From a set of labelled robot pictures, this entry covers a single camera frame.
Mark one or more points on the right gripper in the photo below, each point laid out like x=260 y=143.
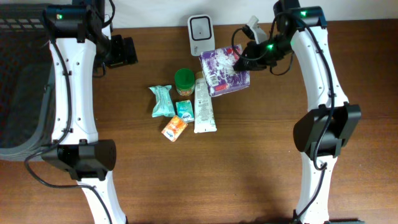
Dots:
x=253 y=50

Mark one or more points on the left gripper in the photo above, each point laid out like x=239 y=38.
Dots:
x=122 y=55

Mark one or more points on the purple red pad pack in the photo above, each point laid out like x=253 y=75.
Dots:
x=218 y=71

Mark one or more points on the green lid jar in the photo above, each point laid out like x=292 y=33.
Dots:
x=185 y=81

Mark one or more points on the white tube with tan cap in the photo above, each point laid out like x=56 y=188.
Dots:
x=203 y=108

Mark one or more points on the small teal tissue pack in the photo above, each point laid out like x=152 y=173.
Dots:
x=185 y=111

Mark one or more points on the teal wipes packet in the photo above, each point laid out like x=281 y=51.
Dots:
x=164 y=105

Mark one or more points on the orange tissue pack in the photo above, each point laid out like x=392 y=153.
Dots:
x=174 y=128

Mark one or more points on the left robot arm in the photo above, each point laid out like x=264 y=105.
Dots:
x=81 y=41

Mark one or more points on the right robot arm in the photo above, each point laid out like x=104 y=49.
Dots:
x=321 y=134

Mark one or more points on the white barcode scanner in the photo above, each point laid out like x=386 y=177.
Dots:
x=201 y=34

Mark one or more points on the grey plastic mesh basket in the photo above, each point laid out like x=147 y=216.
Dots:
x=27 y=82

